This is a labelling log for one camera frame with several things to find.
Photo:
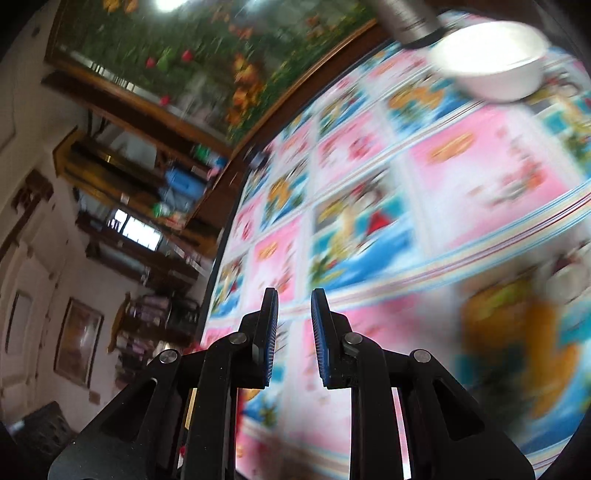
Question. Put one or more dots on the white foam bowl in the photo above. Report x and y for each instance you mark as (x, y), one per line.
(497, 61)

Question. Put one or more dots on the stainless steel thermos flask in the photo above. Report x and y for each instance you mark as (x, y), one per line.
(412, 23)

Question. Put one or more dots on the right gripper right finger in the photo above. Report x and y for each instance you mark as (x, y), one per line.
(410, 417)

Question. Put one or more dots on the brown wooden cabinet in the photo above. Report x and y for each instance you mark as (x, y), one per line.
(114, 179)

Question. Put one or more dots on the colourful fruit print tablecloth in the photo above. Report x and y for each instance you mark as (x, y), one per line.
(433, 221)

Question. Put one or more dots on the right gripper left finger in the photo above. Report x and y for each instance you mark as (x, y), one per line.
(177, 418)

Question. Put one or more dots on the flower mural panel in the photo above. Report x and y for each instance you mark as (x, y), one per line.
(216, 65)

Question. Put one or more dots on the blue thermos jug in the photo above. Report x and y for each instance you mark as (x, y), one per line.
(184, 183)

